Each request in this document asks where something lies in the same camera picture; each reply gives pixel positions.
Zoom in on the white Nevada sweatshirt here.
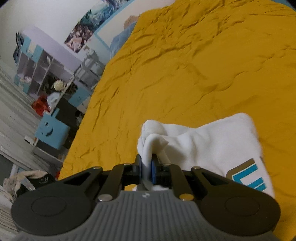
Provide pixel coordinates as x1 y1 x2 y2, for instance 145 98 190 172
137 113 275 197

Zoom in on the clothes pile on floor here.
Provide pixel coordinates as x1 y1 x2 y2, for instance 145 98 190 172
1 170 56 203

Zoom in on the dark desk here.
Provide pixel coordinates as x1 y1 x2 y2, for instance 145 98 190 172
32 76 93 163

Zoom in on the blue smiley face chair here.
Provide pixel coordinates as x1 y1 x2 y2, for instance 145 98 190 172
35 108 70 150

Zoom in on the grey metal chair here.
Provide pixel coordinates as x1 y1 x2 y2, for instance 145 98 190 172
74 50 105 91

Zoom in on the red bag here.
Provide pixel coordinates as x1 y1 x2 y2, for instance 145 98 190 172
31 95 50 117

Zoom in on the round cream lamp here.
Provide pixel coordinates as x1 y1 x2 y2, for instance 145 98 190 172
53 79 65 91

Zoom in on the mustard yellow bed quilt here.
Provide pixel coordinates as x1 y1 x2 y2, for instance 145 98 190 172
60 1 295 240

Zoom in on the blue pillow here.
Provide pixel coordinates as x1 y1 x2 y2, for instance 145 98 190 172
110 22 136 58

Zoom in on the white blue shelf unit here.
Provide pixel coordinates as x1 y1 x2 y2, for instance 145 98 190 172
12 25 83 98

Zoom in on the white blue headboard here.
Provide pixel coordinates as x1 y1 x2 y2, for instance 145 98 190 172
93 0 176 50

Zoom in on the anime wall poster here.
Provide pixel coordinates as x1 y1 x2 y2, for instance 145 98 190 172
64 1 128 53

